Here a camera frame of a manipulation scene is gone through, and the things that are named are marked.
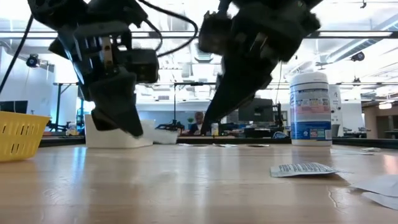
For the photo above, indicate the person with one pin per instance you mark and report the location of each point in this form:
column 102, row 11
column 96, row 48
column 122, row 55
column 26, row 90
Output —
column 198, row 123

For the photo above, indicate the silver ceiling air duct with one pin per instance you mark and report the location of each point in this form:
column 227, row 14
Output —
column 203, row 56

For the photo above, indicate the dark background monitor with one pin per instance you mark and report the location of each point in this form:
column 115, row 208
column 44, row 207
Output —
column 14, row 106

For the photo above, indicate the black background robot arm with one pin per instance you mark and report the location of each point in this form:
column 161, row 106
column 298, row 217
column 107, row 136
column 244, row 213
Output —
column 171, row 127

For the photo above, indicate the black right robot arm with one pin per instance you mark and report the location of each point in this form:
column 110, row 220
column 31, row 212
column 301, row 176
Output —
column 311, row 21

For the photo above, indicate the yellow spray bottle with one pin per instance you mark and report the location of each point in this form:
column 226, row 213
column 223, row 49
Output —
column 214, row 129

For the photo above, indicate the black computer monitor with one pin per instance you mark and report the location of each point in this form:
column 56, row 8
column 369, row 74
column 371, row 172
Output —
column 261, row 110

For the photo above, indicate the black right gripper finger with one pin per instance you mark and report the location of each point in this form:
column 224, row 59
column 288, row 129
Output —
column 255, row 81
column 224, row 93

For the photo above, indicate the white pillar with poster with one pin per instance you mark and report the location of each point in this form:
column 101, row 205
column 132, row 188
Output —
column 336, row 105

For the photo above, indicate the white plastic bin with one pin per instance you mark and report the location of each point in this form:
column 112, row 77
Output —
column 105, row 140

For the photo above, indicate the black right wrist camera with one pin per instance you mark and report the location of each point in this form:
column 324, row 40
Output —
column 214, row 31

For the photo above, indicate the white light strip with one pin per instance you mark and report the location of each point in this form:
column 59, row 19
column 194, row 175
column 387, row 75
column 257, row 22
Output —
column 357, row 33
column 25, row 35

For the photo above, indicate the black overhead frame bar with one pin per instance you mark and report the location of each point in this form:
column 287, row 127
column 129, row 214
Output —
column 396, row 34

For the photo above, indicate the black background workstation frame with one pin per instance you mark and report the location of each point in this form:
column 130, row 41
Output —
column 58, row 102

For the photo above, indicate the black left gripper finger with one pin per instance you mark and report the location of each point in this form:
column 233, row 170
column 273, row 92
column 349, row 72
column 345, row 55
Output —
column 121, row 99
column 104, row 119

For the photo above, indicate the yellow plastic basket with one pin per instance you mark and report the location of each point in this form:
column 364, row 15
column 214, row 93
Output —
column 20, row 137

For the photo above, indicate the white disinfectant wipes canister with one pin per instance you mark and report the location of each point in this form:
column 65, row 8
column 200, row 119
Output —
column 311, row 118

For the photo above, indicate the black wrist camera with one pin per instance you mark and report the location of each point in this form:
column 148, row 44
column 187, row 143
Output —
column 214, row 31
column 141, row 65

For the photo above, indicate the glowing ceiling lamp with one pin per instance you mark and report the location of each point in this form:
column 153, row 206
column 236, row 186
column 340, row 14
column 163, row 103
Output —
column 385, row 105

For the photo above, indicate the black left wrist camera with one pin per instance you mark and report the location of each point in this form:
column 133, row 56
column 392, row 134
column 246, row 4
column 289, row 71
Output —
column 141, row 65

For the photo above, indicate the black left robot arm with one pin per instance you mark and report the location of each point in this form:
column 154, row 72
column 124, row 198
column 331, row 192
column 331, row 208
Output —
column 77, row 11

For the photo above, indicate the small pale green packet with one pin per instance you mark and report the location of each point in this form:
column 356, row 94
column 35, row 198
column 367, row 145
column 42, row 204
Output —
column 370, row 149

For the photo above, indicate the black ceiling camera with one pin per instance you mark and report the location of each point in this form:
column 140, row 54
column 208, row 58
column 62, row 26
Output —
column 357, row 56
column 32, row 60

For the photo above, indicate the long white bandage packet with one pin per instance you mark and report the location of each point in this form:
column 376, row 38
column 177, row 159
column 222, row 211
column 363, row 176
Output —
column 351, row 152

